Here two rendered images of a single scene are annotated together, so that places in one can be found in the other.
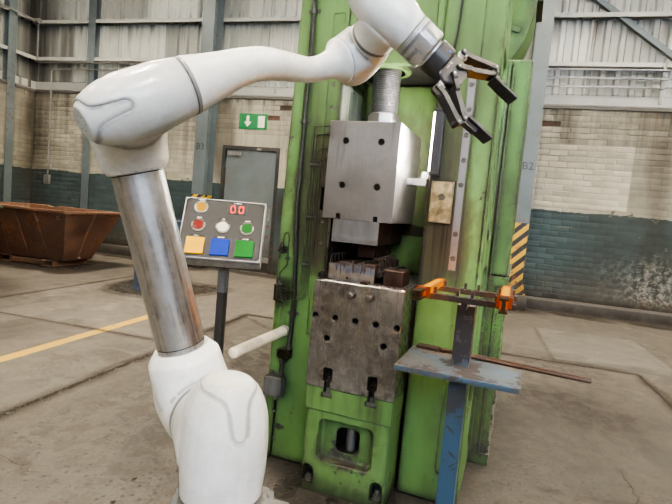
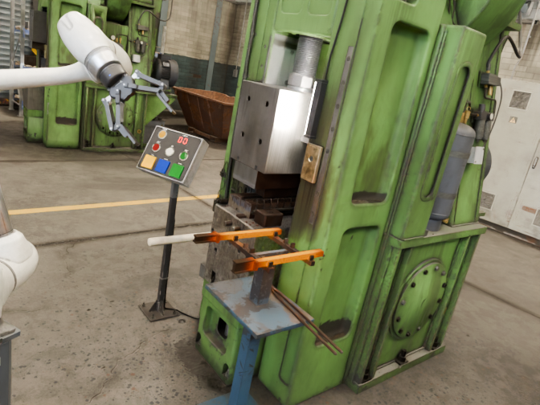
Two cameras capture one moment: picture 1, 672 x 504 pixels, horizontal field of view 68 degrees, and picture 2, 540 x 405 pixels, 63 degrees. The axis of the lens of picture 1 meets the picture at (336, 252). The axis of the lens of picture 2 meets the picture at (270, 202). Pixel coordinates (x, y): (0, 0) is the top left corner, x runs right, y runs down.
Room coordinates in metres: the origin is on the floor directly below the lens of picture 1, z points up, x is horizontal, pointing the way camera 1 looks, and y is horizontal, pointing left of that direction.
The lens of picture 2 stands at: (0.23, -1.24, 1.66)
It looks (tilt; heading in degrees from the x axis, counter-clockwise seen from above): 17 degrees down; 29
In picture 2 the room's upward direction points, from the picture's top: 11 degrees clockwise
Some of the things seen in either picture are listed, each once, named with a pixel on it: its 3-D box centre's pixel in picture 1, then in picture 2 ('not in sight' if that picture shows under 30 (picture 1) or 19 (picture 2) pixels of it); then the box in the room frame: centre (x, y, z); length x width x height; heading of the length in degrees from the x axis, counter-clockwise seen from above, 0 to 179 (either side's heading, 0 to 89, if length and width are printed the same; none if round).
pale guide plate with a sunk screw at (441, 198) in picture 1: (441, 202); (311, 162); (2.06, -0.41, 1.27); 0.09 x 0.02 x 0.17; 70
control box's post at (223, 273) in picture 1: (218, 350); (168, 236); (2.16, 0.48, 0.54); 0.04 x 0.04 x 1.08; 70
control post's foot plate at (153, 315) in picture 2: not in sight; (159, 304); (2.16, 0.48, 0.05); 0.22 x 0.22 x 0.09; 70
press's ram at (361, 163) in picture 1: (384, 176); (290, 130); (2.23, -0.18, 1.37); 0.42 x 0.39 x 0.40; 160
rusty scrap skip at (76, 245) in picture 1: (44, 234); (216, 116); (7.64, 4.48, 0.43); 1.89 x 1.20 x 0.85; 75
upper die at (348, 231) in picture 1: (369, 231); (276, 173); (2.24, -0.14, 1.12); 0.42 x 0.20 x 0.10; 160
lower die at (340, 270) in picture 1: (366, 266); (271, 202); (2.24, -0.14, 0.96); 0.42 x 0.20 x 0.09; 160
